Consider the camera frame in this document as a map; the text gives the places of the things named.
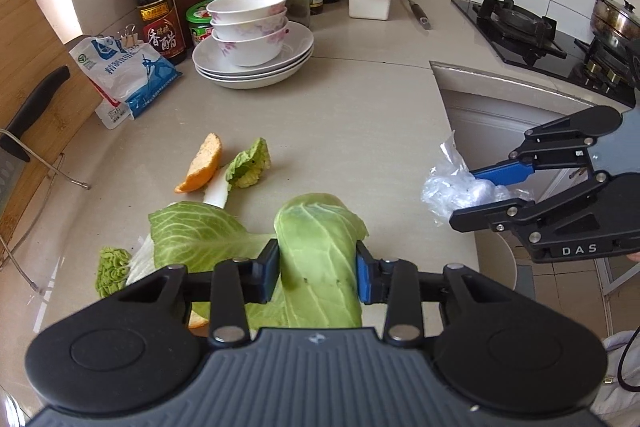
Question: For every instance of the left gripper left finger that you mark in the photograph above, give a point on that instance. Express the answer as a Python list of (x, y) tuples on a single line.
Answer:
[(228, 288)]

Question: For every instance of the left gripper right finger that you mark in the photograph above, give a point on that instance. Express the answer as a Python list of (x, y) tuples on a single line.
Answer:
[(402, 288)]

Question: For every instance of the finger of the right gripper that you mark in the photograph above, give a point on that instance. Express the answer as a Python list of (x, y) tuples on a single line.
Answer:
[(560, 144), (590, 206)]

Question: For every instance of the clear plastic bag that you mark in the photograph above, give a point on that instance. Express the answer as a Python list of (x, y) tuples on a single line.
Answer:
[(451, 186)]

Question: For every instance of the large green cabbage leaf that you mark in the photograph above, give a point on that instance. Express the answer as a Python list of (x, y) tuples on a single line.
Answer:
[(317, 288)]

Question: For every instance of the small napa cabbage piece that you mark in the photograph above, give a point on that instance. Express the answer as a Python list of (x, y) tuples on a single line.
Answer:
[(245, 170)]

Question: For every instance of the orange peel piece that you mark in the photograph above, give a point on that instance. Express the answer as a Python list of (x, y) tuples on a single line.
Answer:
[(203, 166)]

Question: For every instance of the flat green cabbage leaf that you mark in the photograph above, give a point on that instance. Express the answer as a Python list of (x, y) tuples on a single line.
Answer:
[(199, 236)]

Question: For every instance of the white cabinet door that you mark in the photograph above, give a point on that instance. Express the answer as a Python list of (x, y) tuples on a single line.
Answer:
[(486, 130)]

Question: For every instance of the black gas stove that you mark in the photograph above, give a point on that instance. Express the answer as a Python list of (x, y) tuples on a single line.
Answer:
[(524, 39)]

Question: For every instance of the curly napa cabbage leaf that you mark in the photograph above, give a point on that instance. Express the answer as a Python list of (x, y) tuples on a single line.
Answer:
[(118, 268)]

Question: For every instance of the stainless steel pot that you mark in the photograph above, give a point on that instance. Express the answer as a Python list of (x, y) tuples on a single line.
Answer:
[(610, 18)]

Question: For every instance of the middle white plate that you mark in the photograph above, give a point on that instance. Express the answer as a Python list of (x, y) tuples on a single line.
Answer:
[(257, 75)]

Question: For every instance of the white plate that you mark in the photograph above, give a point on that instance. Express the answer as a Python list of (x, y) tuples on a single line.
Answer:
[(297, 42), (257, 75), (257, 83)]

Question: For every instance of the bottom white plate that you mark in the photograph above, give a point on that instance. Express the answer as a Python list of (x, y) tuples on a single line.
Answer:
[(257, 83)]

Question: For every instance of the white blue salt bag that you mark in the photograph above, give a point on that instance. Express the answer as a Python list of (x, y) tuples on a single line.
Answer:
[(129, 78)]

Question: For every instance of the bottom white floral bowl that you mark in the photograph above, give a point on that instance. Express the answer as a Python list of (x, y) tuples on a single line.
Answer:
[(254, 51)]

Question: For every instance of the white floral bowl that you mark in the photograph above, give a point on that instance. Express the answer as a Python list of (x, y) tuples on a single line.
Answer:
[(251, 29), (240, 11), (254, 51)]

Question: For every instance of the top white plate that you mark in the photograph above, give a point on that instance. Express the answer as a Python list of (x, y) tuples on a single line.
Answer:
[(297, 42)]

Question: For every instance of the middle white floral bowl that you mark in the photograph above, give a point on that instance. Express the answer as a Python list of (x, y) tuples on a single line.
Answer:
[(251, 29)]

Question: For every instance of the metal binder clips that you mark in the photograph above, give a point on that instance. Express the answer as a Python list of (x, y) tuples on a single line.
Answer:
[(128, 37)]

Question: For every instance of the green lid jar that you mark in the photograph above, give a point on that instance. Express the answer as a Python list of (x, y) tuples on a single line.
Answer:
[(198, 19)]

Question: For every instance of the top white floral bowl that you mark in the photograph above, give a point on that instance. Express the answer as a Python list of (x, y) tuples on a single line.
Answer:
[(240, 11)]

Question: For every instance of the dark vinegar bottle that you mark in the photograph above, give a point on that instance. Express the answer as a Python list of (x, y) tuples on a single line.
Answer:
[(161, 28)]

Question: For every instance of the bamboo cutting board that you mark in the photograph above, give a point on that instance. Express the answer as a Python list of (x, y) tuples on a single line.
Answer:
[(30, 50)]

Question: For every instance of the metal wire board stand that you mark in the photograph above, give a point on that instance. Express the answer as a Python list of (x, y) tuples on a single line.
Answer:
[(32, 209)]

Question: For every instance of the black handled kitchen knife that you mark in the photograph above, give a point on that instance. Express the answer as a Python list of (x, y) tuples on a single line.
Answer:
[(13, 158)]

